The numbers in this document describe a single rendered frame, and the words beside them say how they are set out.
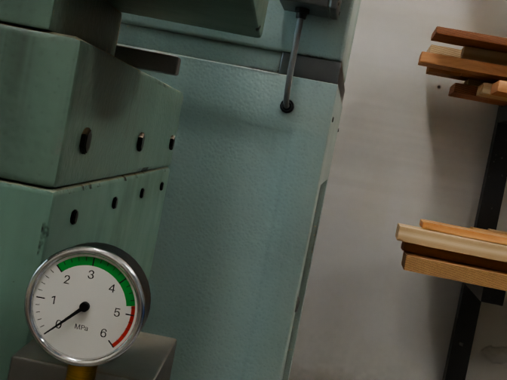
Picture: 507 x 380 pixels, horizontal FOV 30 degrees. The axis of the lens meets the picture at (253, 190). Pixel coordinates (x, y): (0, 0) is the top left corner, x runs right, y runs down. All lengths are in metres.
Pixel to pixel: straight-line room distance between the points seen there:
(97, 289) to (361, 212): 2.52
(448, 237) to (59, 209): 2.00
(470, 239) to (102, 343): 2.09
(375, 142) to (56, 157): 2.47
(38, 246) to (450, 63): 2.14
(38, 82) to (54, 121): 0.02
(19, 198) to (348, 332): 2.52
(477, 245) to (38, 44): 2.05
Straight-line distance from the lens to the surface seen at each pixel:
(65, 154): 0.57
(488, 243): 2.55
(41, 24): 0.57
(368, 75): 3.00
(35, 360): 0.54
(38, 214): 0.56
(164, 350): 0.60
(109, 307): 0.50
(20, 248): 0.57
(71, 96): 0.56
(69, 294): 0.50
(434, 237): 2.52
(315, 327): 3.04
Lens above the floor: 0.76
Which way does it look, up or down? 3 degrees down
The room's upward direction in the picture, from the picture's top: 11 degrees clockwise
